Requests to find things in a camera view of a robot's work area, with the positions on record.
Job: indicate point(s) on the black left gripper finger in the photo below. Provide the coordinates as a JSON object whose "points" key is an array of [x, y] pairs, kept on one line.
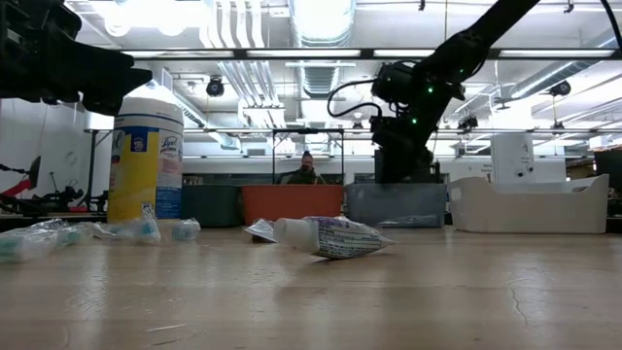
{"points": [[112, 90], [97, 60]]}

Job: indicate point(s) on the Lysol disinfecting wipes canister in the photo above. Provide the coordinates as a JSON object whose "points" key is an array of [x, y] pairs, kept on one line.
{"points": [[146, 165]]}

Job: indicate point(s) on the small toothpaste tubes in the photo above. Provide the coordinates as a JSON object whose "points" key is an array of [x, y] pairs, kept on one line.
{"points": [[335, 238]]}

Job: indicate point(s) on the green toothbrush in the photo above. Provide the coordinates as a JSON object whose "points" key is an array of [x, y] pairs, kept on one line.
{"points": [[29, 240]]}

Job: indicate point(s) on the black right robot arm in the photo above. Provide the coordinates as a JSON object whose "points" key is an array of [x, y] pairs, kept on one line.
{"points": [[476, 34]]}

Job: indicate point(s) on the dark brown bin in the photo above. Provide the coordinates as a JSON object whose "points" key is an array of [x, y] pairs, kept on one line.
{"points": [[393, 201]]}

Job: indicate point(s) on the black ceiling spotlight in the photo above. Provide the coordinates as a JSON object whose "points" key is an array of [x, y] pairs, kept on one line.
{"points": [[215, 88], [561, 88]]}

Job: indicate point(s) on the person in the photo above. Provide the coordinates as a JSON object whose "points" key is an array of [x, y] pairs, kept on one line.
{"points": [[303, 176]]}

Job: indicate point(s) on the white box device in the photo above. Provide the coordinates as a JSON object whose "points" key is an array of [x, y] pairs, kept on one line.
{"points": [[510, 160]]}

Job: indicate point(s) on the black lab equipment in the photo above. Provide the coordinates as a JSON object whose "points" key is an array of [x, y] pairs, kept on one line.
{"points": [[63, 197]]}

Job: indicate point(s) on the orange plastic bin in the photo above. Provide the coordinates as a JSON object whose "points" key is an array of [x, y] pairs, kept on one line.
{"points": [[291, 201]]}

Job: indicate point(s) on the red and black machine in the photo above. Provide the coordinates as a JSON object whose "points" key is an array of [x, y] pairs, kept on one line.
{"points": [[22, 186]]}

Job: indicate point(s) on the white plastic bin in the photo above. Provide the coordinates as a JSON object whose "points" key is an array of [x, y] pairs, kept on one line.
{"points": [[529, 209]]}

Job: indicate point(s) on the teal plastic bin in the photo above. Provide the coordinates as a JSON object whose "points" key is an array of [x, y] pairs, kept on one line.
{"points": [[211, 204]]}

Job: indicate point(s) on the dark monitor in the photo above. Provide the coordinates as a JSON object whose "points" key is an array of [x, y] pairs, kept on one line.
{"points": [[610, 170]]}

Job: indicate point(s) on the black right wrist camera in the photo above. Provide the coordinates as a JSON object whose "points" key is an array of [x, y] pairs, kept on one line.
{"points": [[393, 82]]}

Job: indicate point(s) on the black metal rig frame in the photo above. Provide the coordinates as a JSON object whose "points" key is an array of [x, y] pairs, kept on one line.
{"points": [[369, 53]]}

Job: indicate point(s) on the silver ventilation duct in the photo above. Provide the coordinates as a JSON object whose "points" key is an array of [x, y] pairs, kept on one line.
{"points": [[323, 24]]}

